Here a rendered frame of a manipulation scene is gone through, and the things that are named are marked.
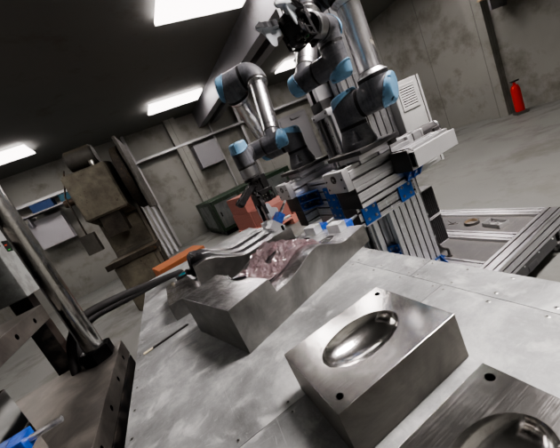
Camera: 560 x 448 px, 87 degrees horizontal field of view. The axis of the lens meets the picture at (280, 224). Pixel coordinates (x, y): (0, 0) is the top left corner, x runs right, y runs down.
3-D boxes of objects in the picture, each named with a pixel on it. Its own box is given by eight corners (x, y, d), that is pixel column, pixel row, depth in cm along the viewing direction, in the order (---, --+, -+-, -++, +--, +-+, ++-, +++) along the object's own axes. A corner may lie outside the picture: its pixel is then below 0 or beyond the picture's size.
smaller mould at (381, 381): (389, 319, 54) (376, 286, 53) (469, 356, 40) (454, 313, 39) (300, 388, 48) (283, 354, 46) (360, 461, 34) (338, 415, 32)
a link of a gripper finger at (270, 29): (265, 44, 72) (292, 38, 77) (252, 21, 71) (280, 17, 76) (260, 53, 75) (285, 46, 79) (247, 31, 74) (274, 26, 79)
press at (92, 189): (204, 284, 405) (113, 115, 356) (126, 329, 368) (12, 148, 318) (192, 268, 520) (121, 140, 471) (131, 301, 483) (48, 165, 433)
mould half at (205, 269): (275, 241, 138) (262, 215, 135) (300, 247, 114) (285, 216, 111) (172, 299, 122) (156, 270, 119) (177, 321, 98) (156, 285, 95)
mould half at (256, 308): (311, 244, 112) (300, 218, 110) (369, 240, 92) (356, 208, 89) (200, 331, 83) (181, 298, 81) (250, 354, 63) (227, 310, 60)
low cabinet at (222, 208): (270, 200, 918) (259, 175, 901) (301, 196, 742) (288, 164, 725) (209, 232, 840) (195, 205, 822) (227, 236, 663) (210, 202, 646)
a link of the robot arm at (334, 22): (348, 36, 94) (339, 9, 92) (334, 36, 86) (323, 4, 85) (327, 51, 99) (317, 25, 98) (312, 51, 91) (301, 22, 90)
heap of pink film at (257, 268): (290, 244, 101) (281, 224, 100) (329, 242, 88) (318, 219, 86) (231, 288, 86) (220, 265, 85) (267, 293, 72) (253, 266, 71)
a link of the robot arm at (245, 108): (288, 156, 172) (236, 71, 133) (266, 166, 176) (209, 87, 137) (286, 144, 179) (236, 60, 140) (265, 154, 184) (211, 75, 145)
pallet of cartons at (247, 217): (238, 237, 597) (221, 203, 581) (281, 213, 641) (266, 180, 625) (268, 240, 475) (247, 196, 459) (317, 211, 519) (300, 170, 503)
